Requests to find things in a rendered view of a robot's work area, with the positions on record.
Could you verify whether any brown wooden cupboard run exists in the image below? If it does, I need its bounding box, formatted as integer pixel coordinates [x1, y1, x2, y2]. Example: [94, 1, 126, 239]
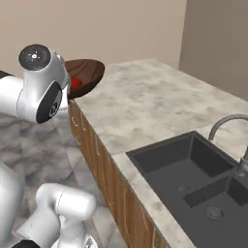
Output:
[68, 100, 171, 248]

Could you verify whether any grey curved tap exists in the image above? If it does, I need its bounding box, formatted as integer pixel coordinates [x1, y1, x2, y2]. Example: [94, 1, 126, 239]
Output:
[207, 113, 248, 177]

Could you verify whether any dark grey double sink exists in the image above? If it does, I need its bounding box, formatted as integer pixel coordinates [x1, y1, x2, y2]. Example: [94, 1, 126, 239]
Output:
[125, 130, 248, 248]

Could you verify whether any dark brown wooden bowl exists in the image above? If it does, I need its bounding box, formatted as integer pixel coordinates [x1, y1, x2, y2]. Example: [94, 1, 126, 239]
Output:
[64, 58, 107, 100]

